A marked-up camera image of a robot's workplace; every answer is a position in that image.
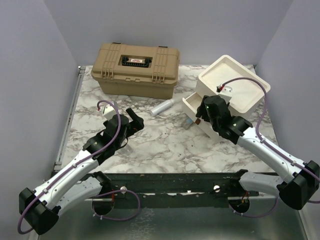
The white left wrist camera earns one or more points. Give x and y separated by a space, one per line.
108 111

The white drawer organizer box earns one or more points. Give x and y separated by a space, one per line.
246 95

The clear blue small container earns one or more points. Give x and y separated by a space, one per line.
187 123

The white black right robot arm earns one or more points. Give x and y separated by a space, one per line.
296 180

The white cosmetic tube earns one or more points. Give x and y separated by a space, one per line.
162 107

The aluminium table edge rail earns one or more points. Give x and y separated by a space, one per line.
62 147

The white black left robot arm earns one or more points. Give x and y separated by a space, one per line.
42 207

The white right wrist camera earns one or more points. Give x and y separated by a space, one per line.
225 92

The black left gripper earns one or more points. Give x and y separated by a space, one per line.
136 124

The black front mounting rail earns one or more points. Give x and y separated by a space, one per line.
170 190

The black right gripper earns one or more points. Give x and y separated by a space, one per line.
201 109

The clear plastic tube case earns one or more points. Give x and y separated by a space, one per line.
127 149

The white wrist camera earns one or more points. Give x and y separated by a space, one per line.
225 92
108 111

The tan plastic tool case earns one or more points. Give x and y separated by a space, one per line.
158 81

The black case carry handle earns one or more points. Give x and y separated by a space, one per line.
136 62

